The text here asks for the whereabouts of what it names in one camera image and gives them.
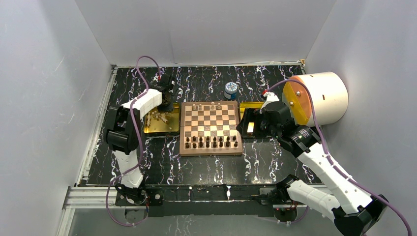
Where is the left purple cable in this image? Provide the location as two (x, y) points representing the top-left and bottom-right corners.
(106, 56), (162, 227)

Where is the white cylinder orange lid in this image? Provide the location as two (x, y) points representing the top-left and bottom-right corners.
(283, 72), (349, 127)

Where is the blue white small jar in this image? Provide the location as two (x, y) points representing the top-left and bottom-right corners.
(224, 82), (238, 100)

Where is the purple cable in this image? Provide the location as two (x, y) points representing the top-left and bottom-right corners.
(106, 56), (162, 227)
(264, 79), (413, 236)

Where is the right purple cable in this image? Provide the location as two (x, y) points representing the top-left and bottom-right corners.
(264, 79), (413, 236)

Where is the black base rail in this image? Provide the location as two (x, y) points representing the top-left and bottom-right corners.
(114, 184), (310, 225)

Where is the wooden chess board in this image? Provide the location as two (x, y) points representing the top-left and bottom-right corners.
(179, 101), (243, 157)

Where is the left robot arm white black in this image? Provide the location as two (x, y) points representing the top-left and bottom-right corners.
(103, 74), (176, 205)

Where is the left gold tin tray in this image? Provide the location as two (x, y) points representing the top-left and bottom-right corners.
(143, 103), (180, 137)

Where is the right gold tin tray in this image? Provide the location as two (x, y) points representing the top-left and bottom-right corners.
(239, 102), (263, 113)

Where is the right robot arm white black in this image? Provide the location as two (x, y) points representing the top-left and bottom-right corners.
(237, 92), (387, 236)

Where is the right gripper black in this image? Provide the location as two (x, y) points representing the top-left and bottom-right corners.
(236, 108), (281, 140)

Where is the gold tin tray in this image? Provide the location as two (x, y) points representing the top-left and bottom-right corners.
(143, 103), (180, 137)
(239, 102), (263, 113)

